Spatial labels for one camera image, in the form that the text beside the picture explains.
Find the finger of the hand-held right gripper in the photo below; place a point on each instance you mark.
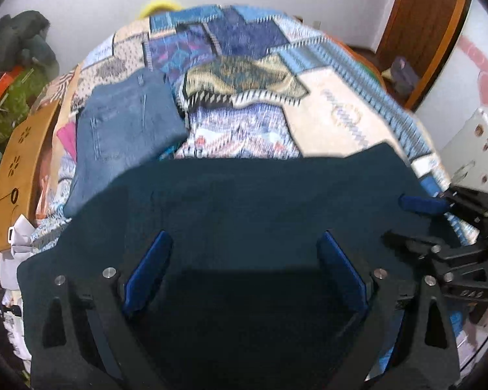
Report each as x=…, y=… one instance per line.
x=419, y=243
x=423, y=205

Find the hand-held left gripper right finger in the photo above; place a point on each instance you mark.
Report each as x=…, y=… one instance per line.
x=345, y=276

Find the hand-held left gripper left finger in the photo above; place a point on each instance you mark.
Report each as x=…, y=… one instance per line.
x=146, y=276

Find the dark navy pants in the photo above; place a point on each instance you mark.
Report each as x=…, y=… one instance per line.
x=248, y=211

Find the grey bag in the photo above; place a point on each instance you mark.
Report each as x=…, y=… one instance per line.
x=404, y=75

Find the white cloth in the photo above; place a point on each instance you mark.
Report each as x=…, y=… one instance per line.
x=22, y=233

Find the wooden door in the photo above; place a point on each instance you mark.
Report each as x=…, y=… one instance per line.
x=423, y=28

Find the folded blue jeans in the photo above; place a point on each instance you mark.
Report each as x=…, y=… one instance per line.
x=126, y=122

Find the patchwork quilt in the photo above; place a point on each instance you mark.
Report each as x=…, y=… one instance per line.
x=260, y=138

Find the wooden lap desk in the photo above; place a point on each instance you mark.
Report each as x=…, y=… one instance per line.
x=20, y=162

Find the green storage box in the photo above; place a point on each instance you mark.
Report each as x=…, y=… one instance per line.
x=8, y=105

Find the orange box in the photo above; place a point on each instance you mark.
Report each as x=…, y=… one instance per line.
x=6, y=83

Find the pile of dark clothes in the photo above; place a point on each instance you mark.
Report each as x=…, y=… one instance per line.
x=20, y=36

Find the pink wall sticker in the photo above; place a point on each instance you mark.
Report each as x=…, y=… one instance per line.
x=486, y=77

